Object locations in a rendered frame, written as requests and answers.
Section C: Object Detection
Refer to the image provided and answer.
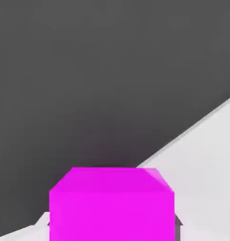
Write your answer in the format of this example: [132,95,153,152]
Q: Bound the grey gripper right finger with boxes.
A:
[174,214,184,241]

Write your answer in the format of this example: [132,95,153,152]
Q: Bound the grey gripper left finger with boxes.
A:
[0,211,50,241]

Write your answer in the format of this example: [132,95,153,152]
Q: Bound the small magenta cube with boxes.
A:
[48,167,175,241]

